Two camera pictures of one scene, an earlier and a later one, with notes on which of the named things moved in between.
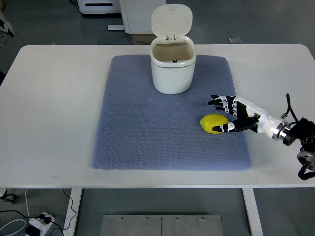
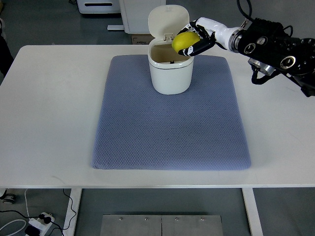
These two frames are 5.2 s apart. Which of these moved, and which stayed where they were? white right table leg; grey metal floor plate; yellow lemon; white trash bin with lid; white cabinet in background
Moved: yellow lemon
Stayed: grey metal floor plate; white trash bin with lid; white right table leg; white cabinet in background
